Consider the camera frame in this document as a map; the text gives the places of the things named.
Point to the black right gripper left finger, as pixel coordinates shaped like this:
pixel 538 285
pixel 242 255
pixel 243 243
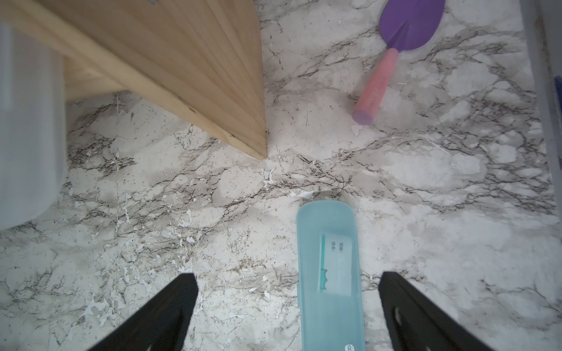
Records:
pixel 161 324

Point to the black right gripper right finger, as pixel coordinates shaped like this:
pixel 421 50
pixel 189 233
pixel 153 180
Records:
pixel 414 322

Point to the teal pencil case with label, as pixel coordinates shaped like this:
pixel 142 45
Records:
pixel 329 288

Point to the clear frosted pencil case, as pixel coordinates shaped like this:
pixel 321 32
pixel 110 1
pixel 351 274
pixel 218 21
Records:
pixel 33 127

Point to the wooden two-tier shelf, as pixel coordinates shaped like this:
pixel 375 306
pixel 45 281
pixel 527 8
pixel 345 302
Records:
pixel 200 60

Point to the purple pink toy trowel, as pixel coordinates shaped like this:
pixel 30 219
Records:
pixel 404 25

